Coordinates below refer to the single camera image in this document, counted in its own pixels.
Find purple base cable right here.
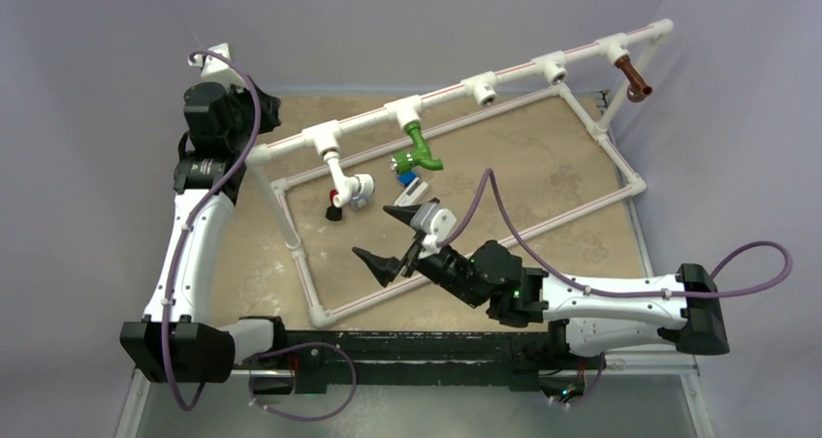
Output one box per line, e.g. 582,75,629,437
549,351,609,411

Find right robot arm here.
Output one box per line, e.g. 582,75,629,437
352,199,730,367

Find white pipe frame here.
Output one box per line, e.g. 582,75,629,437
247,19,674,329

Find white water faucet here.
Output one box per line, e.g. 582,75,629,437
322,150,375,208

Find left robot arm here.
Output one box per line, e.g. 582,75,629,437
119,82,289,384

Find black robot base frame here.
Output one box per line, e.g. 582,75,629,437
242,324,606,397

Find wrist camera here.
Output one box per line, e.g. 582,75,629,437
419,204,458,259
187,43,247,88

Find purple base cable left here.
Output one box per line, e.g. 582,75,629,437
248,341,359,423

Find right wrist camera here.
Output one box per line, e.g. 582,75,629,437
419,204,458,259

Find black faucet red knob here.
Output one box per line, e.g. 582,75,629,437
325,189,343,222

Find white faucet blue handle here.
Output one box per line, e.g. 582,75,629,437
393,171,429,206

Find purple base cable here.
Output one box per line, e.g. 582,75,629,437
248,341,359,423
549,351,609,411

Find brown water faucet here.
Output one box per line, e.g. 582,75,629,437
614,54,653,103

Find green water faucet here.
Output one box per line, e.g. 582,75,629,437
390,121,444,174

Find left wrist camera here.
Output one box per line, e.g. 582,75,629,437
187,43,247,88

